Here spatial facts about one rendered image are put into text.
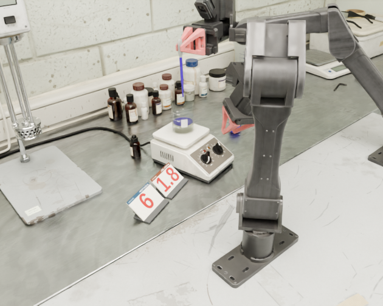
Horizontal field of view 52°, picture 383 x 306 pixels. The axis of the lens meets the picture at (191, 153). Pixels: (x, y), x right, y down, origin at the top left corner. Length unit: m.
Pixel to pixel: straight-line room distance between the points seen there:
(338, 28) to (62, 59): 0.84
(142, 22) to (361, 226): 1.00
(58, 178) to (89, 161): 0.11
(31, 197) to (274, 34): 0.70
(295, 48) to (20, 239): 0.69
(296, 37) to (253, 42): 0.06
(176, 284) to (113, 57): 0.91
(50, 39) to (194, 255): 0.83
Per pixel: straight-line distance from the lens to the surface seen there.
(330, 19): 1.08
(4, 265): 0.92
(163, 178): 1.01
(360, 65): 1.14
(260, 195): 0.74
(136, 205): 0.93
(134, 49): 1.50
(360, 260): 0.89
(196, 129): 1.10
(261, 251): 0.80
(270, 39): 0.68
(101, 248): 0.88
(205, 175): 1.02
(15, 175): 1.16
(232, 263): 0.82
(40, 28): 1.33
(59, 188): 1.06
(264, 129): 0.65
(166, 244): 0.87
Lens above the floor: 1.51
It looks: 32 degrees down
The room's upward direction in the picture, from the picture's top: 1 degrees counter-clockwise
